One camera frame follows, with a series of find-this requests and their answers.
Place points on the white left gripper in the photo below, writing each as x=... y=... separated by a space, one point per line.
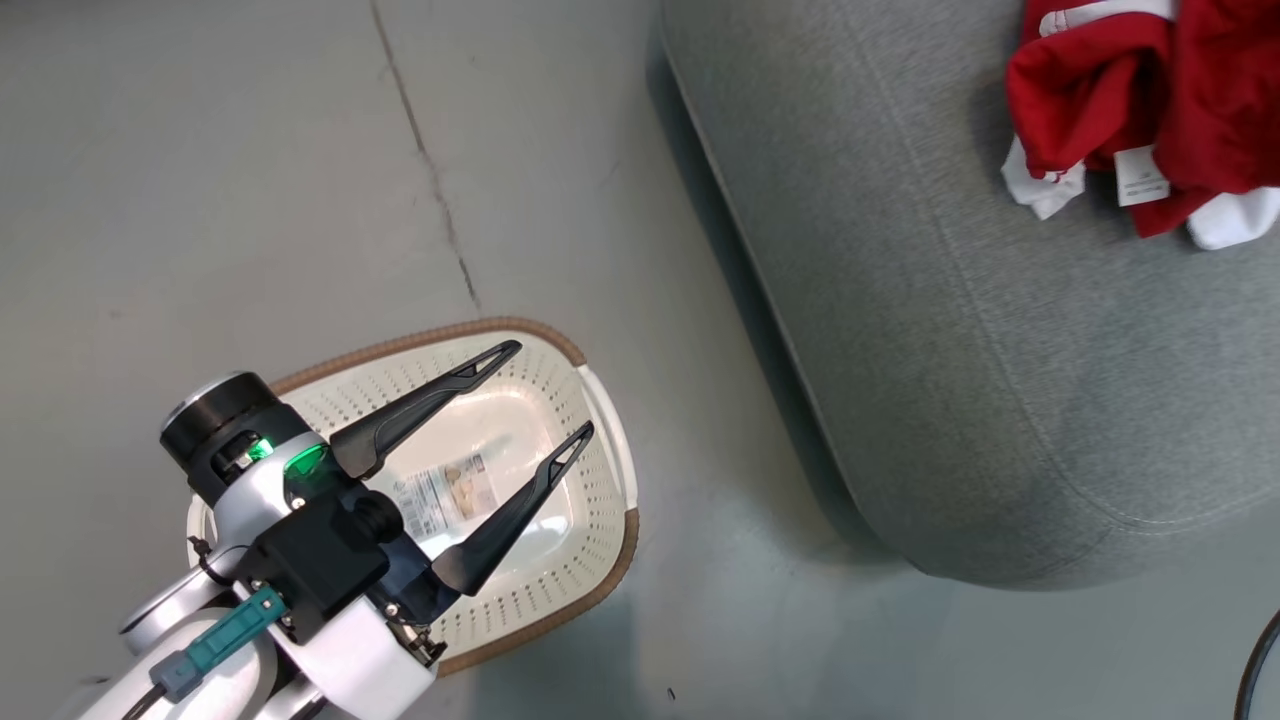
x=290 y=480

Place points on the red and white garment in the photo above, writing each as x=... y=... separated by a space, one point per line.
x=1220 y=90

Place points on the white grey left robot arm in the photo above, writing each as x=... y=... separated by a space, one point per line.
x=230 y=680

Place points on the paper label in basket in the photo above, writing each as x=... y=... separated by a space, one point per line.
x=450 y=490

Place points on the cream laundry basket brown rim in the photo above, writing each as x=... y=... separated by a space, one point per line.
x=590 y=480

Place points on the grey fabric sofa seat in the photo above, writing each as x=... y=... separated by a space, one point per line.
x=1000 y=360

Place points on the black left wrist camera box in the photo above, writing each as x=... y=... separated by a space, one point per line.
x=320 y=560

